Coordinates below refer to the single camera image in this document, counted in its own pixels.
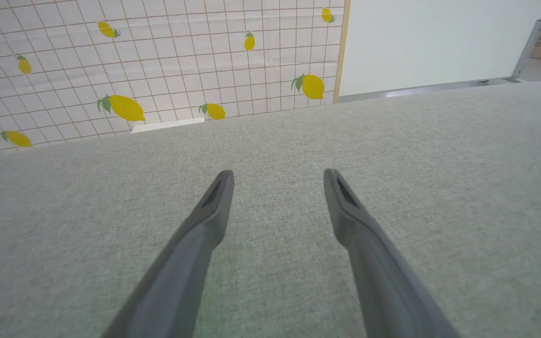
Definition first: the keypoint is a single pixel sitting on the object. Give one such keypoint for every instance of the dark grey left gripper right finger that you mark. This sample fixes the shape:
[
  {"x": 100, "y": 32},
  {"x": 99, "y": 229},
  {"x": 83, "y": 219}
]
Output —
[{"x": 383, "y": 281}]

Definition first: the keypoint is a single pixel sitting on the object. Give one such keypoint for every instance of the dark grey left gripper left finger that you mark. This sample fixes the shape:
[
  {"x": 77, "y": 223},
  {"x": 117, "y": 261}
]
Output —
[{"x": 181, "y": 272}]

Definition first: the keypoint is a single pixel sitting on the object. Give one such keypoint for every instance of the small white box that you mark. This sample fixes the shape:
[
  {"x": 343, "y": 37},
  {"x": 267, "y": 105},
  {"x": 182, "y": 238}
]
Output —
[{"x": 167, "y": 125}]

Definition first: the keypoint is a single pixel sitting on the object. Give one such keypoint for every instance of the lemon print backdrop panel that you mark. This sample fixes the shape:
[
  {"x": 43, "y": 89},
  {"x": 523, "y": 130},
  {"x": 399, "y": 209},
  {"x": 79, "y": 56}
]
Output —
[{"x": 158, "y": 61}]

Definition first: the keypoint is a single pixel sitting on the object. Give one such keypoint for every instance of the grey metal partition post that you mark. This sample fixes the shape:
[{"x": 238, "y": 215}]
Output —
[{"x": 529, "y": 51}]

